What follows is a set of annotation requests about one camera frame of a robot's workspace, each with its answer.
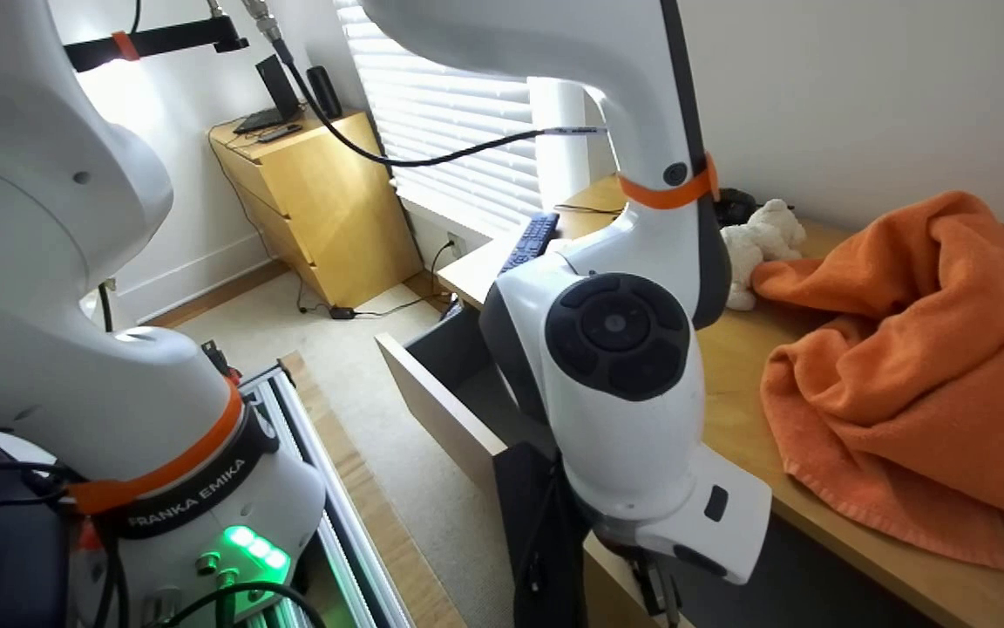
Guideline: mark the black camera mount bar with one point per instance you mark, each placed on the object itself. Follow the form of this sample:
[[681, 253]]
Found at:
[[177, 41]]

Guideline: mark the black cylinder speaker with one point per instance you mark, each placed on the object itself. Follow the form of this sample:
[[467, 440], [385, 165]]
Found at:
[[325, 91]]

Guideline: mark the white window frame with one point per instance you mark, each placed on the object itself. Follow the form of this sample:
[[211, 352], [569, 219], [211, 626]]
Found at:
[[565, 163]]

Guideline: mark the small wooden cabinet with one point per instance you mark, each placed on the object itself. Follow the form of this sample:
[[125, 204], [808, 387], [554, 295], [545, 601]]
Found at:
[[316, 211]]

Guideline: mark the white window blinds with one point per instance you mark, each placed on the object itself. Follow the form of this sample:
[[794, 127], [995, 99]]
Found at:
[[453, 91]]

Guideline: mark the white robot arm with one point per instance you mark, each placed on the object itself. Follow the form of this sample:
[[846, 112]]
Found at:
[[25, 211]]

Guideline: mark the orange towel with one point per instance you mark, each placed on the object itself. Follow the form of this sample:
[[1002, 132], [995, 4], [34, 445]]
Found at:
[[931, 373]]

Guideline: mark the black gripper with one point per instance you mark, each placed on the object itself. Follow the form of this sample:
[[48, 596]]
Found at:
[[539, 537]]

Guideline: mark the black power adapter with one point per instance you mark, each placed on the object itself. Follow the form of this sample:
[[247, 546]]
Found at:
[[735, 208]]

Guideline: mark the black rectangular speaker box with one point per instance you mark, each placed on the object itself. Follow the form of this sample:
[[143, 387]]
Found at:
[[279, 90]]

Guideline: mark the wooden dresser drawer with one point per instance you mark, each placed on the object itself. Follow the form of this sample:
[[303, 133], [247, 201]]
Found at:
[[443, 408]]

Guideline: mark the aluminium stand rail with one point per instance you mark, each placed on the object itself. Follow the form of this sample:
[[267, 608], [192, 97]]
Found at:
[[316, 467]]

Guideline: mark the black remote control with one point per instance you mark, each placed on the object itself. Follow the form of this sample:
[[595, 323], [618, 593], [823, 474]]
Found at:
[[534, 239]]

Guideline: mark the white plush toy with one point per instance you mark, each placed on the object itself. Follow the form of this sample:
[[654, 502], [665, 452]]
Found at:
[[763, 239]]

